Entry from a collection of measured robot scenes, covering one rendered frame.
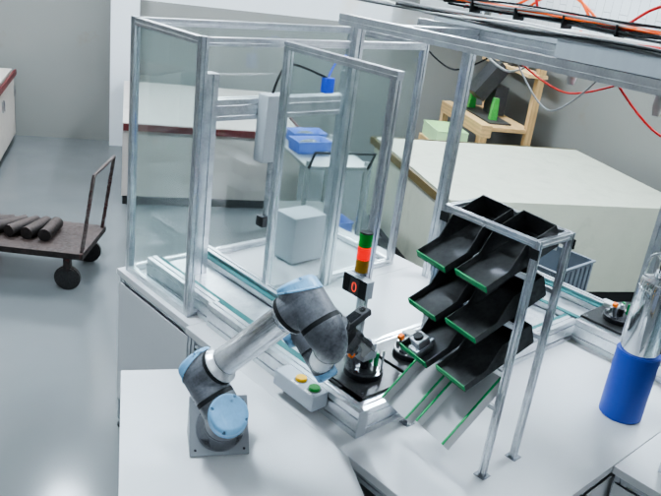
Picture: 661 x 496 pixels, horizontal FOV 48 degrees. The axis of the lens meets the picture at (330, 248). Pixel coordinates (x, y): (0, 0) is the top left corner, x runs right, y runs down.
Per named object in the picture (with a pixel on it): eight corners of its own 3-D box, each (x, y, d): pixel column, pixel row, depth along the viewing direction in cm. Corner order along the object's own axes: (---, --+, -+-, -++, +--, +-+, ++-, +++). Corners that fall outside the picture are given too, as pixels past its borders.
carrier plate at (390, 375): (361, 403, 246) (362, 398, 246) (315, 370, 262) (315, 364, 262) (409, 383, 262) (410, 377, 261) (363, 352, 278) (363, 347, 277)
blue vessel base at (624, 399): (629, 430, 268) (649, 365, 258) (590, 408, 278) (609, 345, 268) (648, 416, 278) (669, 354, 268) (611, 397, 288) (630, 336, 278)
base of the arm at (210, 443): (197, 454, 224) (200, 450, 215) (194, 403, 230) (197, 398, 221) (246, 449, 229) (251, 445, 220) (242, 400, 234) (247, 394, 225)
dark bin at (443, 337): (426, 368, 226) (422, 351, 222) (400, 348, 236) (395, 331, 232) (494, 322, 235) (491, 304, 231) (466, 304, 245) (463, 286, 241)
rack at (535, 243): (483, 480, 231) (541, 244, 201) (398, 421, 255) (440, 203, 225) (520, 457, 245) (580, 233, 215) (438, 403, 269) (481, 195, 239)
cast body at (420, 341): (418, 359, 229) (414, 343, 225) (409, 352, 233) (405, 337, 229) (439, 345, 232) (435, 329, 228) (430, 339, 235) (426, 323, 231)
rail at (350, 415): (355, 439, 243) (359, 411, 239) (206, 325, 301) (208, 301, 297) (367, 433, 246) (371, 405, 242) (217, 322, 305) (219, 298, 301)
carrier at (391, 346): (412, 382, 263) (418, 351, 259) (365, 351, 279) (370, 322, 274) (454, 363, 279) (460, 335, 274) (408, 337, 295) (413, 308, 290)
